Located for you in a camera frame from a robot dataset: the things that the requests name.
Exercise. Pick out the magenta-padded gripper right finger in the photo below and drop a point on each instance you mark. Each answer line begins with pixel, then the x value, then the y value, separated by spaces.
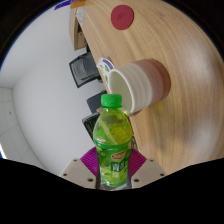
pixel 148 171

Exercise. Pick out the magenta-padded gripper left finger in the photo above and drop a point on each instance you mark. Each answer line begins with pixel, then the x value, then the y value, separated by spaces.
pixel 78 171

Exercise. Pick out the green tea drink bottle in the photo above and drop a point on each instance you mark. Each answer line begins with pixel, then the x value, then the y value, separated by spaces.
pixel 112 143

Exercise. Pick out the white and brown ceramic mug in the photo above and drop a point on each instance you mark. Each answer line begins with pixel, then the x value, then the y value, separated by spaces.
pixel 143 83

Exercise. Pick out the black mesh office chair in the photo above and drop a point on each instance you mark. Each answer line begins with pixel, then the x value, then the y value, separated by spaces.
pixel 83 70

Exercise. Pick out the printed sticker sheet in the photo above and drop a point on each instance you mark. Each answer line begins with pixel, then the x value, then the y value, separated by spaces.
pixel 104 66

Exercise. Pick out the wooden side desk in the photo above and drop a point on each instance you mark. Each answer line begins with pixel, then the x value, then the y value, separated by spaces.
pixel 77 33

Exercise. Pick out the flat round red coaster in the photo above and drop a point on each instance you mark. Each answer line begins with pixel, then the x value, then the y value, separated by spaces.
pixel 122 17

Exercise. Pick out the small orange wooden box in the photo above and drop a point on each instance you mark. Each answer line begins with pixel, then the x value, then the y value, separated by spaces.
pixel 78 4

